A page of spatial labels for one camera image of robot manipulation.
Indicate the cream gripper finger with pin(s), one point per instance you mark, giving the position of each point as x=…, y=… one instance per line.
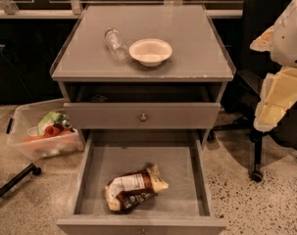
x=278, y=95

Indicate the brown chip bag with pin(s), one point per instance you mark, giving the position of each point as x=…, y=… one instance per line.
x=125, y=192

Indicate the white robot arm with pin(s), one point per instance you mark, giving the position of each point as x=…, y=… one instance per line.
x=280, y=40

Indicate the open grey middle drawer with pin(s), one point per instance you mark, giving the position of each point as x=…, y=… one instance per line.
x=182, y=209

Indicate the grey drawer cabinet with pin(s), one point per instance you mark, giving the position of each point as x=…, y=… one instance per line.
x=144, y=67

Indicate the closed grey top drawer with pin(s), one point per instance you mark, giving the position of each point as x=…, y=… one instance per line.
x=142, y=115

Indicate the green and white bag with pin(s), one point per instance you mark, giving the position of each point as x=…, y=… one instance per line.
x=50, y=119

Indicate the black office chair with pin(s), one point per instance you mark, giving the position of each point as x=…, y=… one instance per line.
x=243, y=93

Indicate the white bowl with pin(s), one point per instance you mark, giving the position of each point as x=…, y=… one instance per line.
x=150, y=52

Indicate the clear plastic bottle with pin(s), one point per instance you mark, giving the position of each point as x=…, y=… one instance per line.
x=115, y=43

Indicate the orange snack item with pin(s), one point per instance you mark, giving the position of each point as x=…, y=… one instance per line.
x=51, y=131

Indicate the clear plastic storage bin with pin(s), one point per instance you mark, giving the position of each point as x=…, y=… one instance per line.
x=25, y=121

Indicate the black chair leg with caster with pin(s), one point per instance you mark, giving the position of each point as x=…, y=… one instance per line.
x=31, y=168

